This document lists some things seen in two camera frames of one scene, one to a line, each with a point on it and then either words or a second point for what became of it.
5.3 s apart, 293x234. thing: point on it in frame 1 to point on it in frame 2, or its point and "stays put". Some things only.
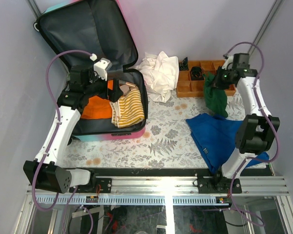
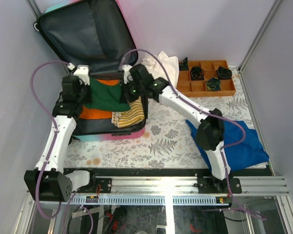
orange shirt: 98,107 stays put
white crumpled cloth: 161,75 stays put
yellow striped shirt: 128,110 stays put
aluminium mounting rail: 164,190 stays put
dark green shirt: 216,98 to 106,97
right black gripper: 216,81 to 125,93
